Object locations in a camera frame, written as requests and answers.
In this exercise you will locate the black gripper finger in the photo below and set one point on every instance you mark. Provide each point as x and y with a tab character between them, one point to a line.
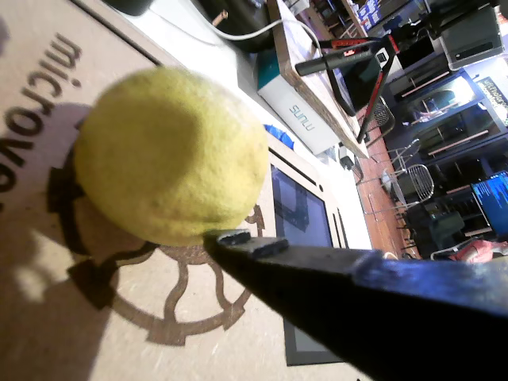
377	317

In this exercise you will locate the yellow ball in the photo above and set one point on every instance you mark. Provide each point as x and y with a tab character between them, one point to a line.
166	158

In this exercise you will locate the red cloth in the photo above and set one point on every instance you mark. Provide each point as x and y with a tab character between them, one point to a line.
480	248

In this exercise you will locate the white black plug charger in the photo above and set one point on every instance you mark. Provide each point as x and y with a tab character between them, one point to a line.
347	160

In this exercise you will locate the open laptop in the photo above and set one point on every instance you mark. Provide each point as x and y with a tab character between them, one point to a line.
494	202

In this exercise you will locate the white teal SUNLU box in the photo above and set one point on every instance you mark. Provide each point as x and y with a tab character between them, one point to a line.
301	119

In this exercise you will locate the wooden board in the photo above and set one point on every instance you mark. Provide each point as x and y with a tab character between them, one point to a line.
317	99

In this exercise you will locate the grey printer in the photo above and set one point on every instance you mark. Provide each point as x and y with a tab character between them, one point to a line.
472	39

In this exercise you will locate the wooden microrover chassis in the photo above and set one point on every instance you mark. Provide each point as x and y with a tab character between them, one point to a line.
59	297

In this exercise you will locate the black round object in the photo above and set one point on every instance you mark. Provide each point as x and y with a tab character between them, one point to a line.
246	16

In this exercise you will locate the copper peg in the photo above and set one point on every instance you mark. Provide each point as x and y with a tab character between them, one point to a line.
220	18

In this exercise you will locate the black red camera tripod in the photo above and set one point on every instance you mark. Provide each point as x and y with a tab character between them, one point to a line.
337	59

